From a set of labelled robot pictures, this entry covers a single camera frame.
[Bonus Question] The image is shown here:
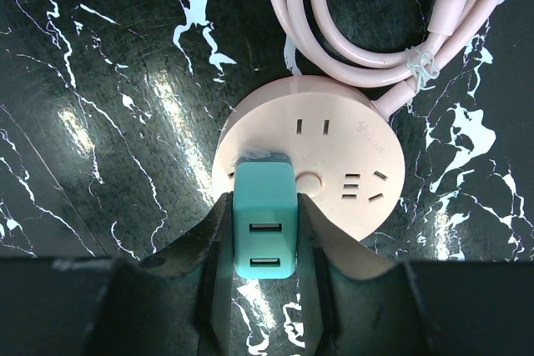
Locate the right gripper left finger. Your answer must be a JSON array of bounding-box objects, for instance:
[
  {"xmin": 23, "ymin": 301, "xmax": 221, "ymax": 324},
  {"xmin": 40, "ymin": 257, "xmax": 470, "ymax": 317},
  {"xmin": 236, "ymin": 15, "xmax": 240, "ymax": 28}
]
[{"xmin": 83, "ymin": 193, "xmax": 234, "ymax": 355}]

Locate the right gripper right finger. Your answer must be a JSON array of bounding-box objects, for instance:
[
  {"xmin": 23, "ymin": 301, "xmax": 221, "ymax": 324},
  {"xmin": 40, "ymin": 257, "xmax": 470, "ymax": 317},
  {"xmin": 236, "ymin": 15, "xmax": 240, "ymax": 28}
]
[{"xmin": 296, "ymin": 194, "xmax": 449, "ymax": 355}]

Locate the teal USB charger plug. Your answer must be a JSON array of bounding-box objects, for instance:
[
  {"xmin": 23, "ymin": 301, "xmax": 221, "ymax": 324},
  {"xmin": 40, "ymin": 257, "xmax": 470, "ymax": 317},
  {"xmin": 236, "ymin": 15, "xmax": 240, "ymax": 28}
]
[{"xmin": 232, "ymin": 151, "xmax": 299, "ymax": 280}]

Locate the pink round power socket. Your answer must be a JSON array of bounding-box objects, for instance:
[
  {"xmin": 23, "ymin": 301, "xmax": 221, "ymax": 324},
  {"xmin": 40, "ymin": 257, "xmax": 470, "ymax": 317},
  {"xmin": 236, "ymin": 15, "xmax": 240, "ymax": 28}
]
[{"xmin": 211, "ymin": 76, "xmax": 405, "ymax": 240}]

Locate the black marbled mat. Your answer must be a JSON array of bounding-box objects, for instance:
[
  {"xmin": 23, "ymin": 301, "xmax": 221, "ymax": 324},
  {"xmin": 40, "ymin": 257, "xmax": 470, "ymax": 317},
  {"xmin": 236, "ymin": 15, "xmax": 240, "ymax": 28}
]
[{"xmin": 0, "ymin": 0, "xmax": 534, "ymax": 356}]

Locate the pink coiled cord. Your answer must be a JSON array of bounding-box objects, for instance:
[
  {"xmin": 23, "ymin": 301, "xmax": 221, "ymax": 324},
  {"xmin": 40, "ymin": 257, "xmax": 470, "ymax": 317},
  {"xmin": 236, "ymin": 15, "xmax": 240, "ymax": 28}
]
[{"xmin": 264, "ymin": 0, "xmax": 534, "ymax": 118}]

